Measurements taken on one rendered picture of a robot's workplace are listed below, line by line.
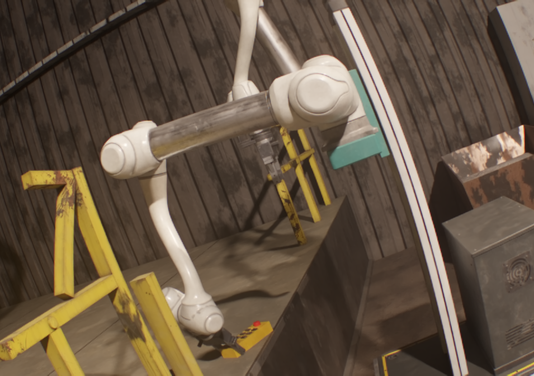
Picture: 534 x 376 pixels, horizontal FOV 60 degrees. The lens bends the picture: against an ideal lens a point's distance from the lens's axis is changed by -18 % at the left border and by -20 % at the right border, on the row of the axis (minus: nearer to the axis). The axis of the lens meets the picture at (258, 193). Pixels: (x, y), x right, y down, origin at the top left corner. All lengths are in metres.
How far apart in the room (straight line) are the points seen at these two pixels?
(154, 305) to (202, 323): 0.19
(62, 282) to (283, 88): 0.76
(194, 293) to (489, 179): 2.25
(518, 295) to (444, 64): 3.60
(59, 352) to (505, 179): 2.93
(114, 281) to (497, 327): 1.28
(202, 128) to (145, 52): 4.24
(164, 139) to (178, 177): 4.04
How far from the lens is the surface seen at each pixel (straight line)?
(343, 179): 5.21
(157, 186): 1.79
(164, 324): 1.62
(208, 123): 1.52
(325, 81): 1.37
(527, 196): 3.63
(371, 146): 1.60
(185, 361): 1.65
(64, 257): 1.39
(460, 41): 5.23
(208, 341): 2.02
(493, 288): 1.83
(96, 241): 1.54
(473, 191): 3.47
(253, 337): 2.11
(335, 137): 1.62
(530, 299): 1.91
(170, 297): 1.85
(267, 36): 2.31
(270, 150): 2.01
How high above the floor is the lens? 1.39
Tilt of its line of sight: 4 degrees down
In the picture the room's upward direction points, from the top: 21 degrees counter-clockwise
